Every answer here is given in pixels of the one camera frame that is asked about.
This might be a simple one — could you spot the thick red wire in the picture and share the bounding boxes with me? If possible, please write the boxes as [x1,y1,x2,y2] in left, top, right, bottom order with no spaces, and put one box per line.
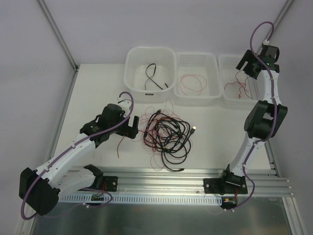
[224,70,247,100]

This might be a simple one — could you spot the thin red wires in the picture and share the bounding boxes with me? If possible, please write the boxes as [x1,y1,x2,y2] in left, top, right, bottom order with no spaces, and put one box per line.
[116,97,194,171]

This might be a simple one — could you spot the black USB cables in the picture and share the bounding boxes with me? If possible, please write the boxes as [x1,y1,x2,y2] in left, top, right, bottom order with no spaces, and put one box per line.
[141,109,198,171]

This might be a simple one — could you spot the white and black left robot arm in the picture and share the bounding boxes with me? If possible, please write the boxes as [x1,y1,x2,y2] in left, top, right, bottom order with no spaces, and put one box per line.
[19,99,139,220]

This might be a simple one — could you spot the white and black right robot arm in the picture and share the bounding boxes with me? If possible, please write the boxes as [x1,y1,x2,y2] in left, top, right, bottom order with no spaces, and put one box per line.
[219,45,288,195]

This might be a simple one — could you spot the white perforated right basket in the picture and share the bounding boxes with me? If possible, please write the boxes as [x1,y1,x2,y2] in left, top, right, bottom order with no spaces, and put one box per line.
[218,54,262,110]

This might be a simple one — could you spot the white perforated basket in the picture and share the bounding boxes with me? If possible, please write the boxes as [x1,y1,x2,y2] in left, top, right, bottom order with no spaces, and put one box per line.
[218,54,262,110]
[174,52,222,106]

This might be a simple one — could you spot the white solid plastic tub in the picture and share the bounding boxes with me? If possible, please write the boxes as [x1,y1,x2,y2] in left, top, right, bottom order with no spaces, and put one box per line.
[123,47,177,103]

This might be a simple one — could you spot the white perforated middle basket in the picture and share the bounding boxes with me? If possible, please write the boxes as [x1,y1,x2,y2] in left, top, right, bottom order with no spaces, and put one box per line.
[174,52,222,106]

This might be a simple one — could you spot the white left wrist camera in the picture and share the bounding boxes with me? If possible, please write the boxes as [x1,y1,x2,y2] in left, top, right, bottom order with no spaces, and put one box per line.
[117,97,132,117]

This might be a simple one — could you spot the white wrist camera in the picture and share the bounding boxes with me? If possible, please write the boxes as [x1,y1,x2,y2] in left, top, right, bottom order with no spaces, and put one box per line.
[117,97,132,117]
[259,43,280,64]

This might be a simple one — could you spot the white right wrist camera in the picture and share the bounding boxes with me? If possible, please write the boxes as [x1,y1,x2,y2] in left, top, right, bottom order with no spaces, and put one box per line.
[259,43,280,64]

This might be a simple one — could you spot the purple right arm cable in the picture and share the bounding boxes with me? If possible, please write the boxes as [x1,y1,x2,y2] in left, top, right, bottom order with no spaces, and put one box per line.
[210,21,281,216]

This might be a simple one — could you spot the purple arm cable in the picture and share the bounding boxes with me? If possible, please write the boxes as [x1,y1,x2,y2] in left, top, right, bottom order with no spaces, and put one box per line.
[210,21,281,216]
[21,92,134,220]

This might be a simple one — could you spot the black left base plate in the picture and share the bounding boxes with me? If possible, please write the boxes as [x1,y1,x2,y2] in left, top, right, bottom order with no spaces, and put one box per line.
[87,176,118,192]

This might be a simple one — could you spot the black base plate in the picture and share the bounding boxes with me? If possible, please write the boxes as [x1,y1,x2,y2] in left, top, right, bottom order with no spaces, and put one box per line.
[87,176,118,192]
[203,178,248,195]

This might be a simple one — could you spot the aluminium mounting rail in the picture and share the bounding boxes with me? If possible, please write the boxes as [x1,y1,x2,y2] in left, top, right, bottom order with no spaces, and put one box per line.
[58,166,294,198]

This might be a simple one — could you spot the thin red wire in basket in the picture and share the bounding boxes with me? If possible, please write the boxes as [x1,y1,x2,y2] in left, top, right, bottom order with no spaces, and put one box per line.
[179,74,207,96]

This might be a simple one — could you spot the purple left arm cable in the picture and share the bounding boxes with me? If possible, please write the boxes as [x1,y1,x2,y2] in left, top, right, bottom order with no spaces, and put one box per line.
[21,92,134,220]

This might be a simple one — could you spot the black cable in tub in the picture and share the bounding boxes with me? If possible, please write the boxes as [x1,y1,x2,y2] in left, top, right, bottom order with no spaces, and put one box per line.
[144,63,169,91]

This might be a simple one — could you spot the white slotted cable duct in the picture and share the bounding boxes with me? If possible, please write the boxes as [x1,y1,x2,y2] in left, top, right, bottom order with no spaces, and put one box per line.
[60,193,222,206]

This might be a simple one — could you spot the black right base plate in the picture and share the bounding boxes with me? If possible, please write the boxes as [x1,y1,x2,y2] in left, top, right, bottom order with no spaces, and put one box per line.
[203,178,248,195]

